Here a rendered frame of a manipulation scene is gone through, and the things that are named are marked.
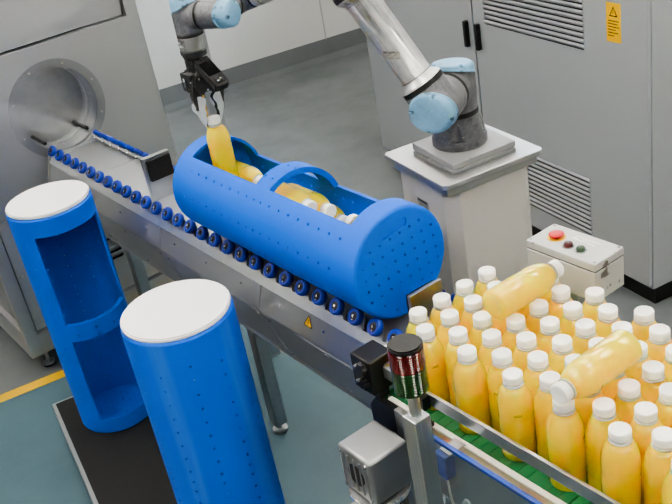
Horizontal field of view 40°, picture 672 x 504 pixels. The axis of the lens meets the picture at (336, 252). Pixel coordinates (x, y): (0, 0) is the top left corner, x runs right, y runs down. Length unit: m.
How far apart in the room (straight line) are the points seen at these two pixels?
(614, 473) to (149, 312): 1.20
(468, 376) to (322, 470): 1.52
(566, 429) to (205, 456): 1.03
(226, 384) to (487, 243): 0.81
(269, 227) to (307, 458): 1.23
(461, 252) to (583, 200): 1.55
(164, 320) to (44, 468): 1.56
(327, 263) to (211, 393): 0.43
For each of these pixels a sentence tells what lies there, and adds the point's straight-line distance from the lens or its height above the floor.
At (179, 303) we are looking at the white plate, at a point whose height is 1.04.
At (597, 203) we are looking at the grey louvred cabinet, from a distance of 3.97.
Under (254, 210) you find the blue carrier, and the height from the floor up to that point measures 1.16.
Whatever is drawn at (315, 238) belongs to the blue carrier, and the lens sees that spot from 2.22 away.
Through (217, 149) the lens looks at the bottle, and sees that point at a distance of 2.70.
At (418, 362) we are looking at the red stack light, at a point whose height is 1.23.
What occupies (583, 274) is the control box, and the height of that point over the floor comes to 1.06.
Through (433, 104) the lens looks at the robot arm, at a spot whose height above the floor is 1.37.
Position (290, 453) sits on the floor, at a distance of 3.42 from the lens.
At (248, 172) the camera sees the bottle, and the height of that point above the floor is 1.14.
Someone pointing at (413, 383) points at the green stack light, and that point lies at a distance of 1.63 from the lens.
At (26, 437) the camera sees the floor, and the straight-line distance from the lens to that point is 3.96.
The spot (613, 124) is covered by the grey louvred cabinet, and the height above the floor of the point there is 0.75.
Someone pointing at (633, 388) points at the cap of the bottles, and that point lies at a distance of 1.76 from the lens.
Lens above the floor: 2.17
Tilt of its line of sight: 28 degrees down
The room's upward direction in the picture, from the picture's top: 11 degrees counter-clockwise
